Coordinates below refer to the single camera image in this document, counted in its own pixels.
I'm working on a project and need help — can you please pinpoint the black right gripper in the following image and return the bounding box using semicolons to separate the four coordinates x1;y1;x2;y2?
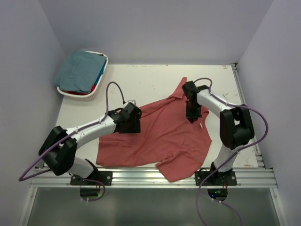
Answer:
186;101;202;123

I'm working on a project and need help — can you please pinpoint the salmon pink t shirt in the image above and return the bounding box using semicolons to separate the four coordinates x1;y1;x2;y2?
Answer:
96;77;212;182

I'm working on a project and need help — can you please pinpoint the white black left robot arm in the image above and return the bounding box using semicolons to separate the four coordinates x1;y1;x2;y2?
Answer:
39;103;142;185

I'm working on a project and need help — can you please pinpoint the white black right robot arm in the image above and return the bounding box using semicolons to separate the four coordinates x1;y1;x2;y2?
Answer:
182;81;254;185

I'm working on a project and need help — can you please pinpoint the white perforated laundry basket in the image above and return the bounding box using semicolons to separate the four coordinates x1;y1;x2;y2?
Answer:
54;50;108;101

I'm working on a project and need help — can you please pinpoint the red t shirt in basket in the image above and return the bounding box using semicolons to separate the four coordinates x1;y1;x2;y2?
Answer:
63;90;93;96

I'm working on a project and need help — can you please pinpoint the blue t shirt in basket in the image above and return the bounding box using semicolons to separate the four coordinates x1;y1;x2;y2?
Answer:
91;62;106;92

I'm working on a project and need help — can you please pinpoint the teal t shirt in basket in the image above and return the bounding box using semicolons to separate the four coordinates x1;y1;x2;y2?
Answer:
54;51;107;92

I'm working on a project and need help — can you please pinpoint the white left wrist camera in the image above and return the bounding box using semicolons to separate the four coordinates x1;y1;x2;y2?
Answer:
127;100;136;105

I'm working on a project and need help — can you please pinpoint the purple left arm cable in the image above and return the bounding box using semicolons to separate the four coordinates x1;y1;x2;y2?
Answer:
18;81;125;182

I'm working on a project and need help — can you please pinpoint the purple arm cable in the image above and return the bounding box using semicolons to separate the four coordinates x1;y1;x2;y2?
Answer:
194;77;269;226
18;81;125;182

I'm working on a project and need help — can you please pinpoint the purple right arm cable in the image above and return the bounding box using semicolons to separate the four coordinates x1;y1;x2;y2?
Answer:
194;77;269;226

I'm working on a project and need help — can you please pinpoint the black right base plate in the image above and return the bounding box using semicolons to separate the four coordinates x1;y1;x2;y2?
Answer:
194;169;238;186

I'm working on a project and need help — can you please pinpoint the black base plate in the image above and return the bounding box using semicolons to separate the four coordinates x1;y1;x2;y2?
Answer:
70;171;113;186
194;169;238;186

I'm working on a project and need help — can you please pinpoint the purple left floor cable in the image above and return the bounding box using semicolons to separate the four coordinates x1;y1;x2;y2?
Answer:
79;178;105;202

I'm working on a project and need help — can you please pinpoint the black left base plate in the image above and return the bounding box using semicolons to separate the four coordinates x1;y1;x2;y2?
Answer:
70;171;113;186

